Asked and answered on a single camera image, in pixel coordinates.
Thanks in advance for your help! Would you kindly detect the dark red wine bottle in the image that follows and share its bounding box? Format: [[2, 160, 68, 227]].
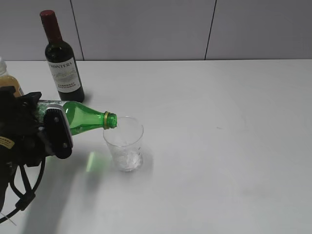
[[40, 10, 85, 102]]

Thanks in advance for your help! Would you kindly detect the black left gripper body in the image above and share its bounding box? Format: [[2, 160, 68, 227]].
[[0, 86, 47, 212]]

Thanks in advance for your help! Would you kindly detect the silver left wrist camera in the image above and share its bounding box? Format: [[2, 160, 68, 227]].
[[43, 104, 73, 159]]

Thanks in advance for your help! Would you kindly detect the transparent plastic cup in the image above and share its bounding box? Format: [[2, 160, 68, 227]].
[[103, 116, 144, 172]]

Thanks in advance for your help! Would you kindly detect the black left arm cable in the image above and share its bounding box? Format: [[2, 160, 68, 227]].
[[0, 156, 47, 224]]

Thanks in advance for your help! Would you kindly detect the green sprite bottle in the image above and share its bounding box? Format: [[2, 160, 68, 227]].
[[34, 100, 117, 136]]

